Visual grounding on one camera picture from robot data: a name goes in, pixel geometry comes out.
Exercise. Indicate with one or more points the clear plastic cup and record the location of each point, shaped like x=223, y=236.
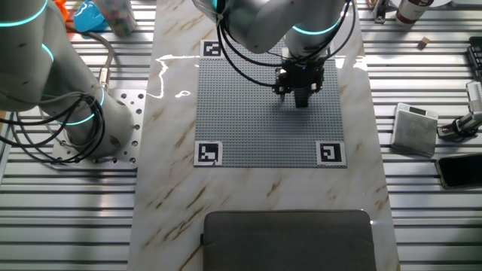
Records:
x=116, y=17

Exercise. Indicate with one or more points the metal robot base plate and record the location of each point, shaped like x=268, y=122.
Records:
x=130, y=101

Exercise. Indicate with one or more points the grey fabric pad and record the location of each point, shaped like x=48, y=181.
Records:
x=288, y=241

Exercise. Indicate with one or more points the red white can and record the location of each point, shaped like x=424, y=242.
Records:
x=412, y=11

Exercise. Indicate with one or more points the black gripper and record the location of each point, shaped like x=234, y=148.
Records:
x=301, y=75

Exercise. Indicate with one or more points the silver digital scale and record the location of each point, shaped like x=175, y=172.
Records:
x=414, y=131

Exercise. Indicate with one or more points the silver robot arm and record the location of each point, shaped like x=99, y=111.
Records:
x=45, y=56

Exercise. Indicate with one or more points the black white fiducial marker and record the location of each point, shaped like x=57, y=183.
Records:
x=208, y=153
x=331, y=153
x=211, y=49

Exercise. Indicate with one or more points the black keyboard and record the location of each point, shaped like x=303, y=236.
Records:
x=476, y=56

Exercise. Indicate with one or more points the grey Lego baseplate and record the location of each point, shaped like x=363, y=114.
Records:
x=263, y=124

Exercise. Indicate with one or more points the silver camera on clamp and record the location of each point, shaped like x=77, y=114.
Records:
x=475, y=96

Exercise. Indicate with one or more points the small brown wooden cube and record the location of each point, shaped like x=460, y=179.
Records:
x=424, y=42

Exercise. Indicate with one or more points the black smartphone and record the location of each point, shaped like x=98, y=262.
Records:
x=461, y=171

